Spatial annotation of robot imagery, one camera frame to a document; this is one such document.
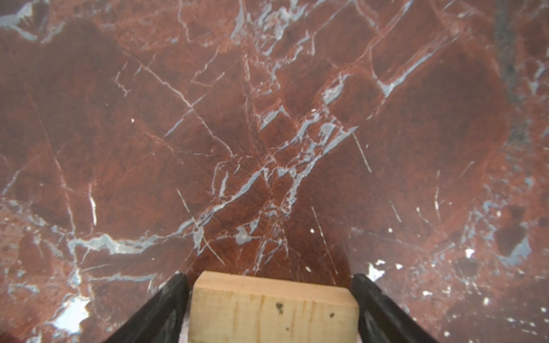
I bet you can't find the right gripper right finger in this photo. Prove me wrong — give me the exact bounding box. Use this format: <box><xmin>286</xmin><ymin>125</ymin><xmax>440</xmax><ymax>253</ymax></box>
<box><xmin>350</xmin><ymin>274</ymin><xmax>437</xmax><ymax>343</ymax></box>

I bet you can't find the natural wood block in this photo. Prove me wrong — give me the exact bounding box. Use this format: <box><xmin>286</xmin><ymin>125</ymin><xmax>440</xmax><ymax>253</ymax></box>
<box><xmin>188</xmin><ymin>272</ymin><xmax>359</xmax><ymax>342</ymax></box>

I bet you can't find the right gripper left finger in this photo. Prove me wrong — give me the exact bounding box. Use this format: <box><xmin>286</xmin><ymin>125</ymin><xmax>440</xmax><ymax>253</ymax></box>
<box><xmin>106</xmin><ymin>274</ymin><xmax>190</xmax><ymax>343</ymax></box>

